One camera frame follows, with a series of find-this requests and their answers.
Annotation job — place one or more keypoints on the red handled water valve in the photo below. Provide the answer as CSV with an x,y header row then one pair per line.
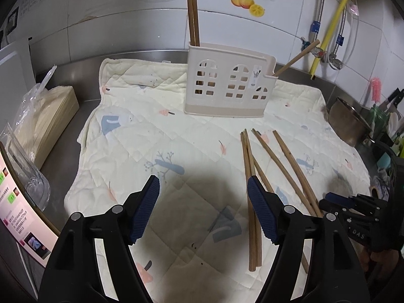
x,y
316,52

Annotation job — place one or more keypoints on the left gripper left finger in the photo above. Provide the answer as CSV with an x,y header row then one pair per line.
x,y
72,272

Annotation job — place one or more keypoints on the clear drinking glass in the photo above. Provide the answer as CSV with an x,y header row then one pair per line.
x,y
34,184

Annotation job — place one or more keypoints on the metal cooking pot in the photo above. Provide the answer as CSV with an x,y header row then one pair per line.
x,y
347,123

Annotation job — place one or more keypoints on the beige plastic utensil holder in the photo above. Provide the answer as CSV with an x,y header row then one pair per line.
x,y
225,81

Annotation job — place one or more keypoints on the white cutting board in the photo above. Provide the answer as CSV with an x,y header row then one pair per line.
x,y
17,74

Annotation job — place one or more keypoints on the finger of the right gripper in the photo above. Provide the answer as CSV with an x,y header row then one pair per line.
x,y
337,199

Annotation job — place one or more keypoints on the chrome angle valve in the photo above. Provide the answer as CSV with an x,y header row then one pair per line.
x,y
332,60

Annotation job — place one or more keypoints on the smartphone with lit screen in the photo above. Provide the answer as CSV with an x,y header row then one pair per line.
x,y
21,216

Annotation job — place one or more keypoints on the stack of beige napkins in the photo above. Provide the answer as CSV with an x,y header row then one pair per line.
x,y
54,111

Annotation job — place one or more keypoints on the right hand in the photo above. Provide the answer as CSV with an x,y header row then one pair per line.
x,y
385,261

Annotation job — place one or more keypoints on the green knife holder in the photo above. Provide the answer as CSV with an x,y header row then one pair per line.
x,y
378,121

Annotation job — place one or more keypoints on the pink bottle brush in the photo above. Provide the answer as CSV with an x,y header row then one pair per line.
x,y
376,89

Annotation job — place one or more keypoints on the black handled knife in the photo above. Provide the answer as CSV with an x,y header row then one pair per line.
x,y
392,101

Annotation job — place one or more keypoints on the black wall socket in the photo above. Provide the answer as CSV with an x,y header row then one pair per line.
x,y
12,22

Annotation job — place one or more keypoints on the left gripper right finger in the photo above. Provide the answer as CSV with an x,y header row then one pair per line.
x,y
335,273

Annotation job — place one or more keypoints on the clear plastic bag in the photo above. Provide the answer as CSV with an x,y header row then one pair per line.
x,y
23,124

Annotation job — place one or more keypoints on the cream quilted patterned mat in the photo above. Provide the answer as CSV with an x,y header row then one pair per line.
x,y
195,246

